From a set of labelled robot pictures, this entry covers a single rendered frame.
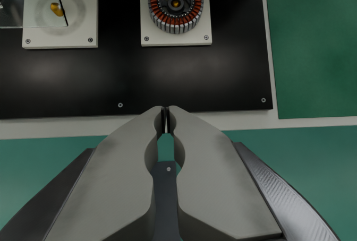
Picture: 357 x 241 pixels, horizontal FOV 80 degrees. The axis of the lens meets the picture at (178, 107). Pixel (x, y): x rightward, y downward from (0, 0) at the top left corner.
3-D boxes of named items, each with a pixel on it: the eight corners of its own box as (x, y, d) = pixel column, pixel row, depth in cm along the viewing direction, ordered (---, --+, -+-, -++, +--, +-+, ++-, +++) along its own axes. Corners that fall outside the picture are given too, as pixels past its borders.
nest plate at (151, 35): (211, 44, 47) (212, 42, 45) (141, 46, 46) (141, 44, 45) (206, -18, 49) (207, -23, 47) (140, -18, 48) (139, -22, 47)
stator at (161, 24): (203, 34, 46) (205, 25, 42) (150, 35, 45) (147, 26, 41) (200, -15, 47) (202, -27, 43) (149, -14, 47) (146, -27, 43)
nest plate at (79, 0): (98, 47, 46) (96, 45, 44) (25, 49, 45) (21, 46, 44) (98, -17, 48) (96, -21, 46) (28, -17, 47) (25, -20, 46)
